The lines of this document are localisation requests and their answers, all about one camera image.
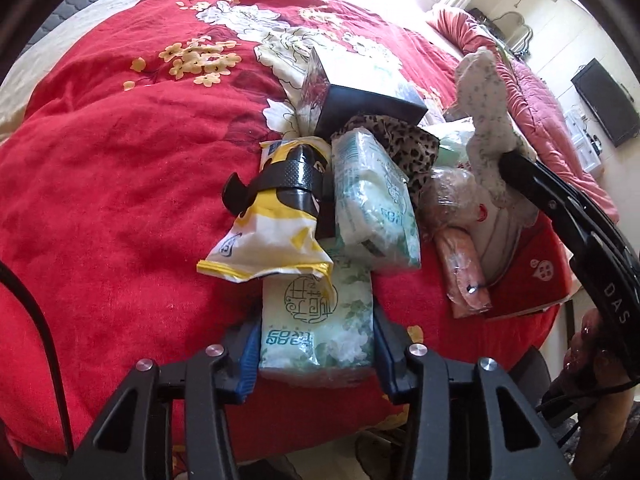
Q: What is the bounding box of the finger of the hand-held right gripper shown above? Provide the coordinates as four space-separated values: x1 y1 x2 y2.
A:
497 150 622 262

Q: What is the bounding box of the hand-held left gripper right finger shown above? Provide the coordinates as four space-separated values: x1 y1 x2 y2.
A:
372 305 577 480

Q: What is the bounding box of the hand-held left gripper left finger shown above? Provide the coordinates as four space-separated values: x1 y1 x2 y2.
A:
65 322 261 480

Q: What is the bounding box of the green floral tissue packet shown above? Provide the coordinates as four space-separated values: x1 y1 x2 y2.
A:
331 127 423 274
259 250 379 389

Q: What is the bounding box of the clear plastic bag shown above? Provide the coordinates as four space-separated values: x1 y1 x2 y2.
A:
419 166 489 234

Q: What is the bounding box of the yellow and white packet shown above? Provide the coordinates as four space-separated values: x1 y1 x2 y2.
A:
196 139 335 284

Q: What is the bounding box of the leopard print cloth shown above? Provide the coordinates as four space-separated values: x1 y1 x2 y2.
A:
344 114 441 202

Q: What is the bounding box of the person's right forearm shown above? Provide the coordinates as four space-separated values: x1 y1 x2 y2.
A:
582 389 640 480

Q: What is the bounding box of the person's right hand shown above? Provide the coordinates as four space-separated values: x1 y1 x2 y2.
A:
562 307 633 402

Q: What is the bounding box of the white drawer cabinet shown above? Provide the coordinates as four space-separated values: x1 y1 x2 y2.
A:
566 104 607 177

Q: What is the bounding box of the pink quilt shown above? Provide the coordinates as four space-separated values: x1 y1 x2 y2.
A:
425 4 621 223

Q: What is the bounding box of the pale green packet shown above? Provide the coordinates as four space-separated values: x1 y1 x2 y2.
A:
434 119 475 167

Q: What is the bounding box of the black television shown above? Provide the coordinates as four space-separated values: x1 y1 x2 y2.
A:
571 58 640 149

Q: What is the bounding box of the pink wrapped packet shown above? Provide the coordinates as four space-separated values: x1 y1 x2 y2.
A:
433 226 494 319

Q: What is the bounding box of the black box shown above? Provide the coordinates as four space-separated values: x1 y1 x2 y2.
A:
295 47 430 139

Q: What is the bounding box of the black textured clip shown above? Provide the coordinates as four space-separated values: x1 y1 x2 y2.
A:
222 145 337 239

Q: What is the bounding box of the red floral blanket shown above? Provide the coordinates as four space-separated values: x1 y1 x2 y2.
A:
0 0 572 462

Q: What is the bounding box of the beige bed sheet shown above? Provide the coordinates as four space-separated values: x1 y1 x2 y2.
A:
0 0 177 137

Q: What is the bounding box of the black cable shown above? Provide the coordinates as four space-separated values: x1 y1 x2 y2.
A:
536 379 637 447
0 259 77 457

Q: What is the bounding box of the curved metal frame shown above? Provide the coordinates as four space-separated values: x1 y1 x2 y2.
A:
489 10 534 62

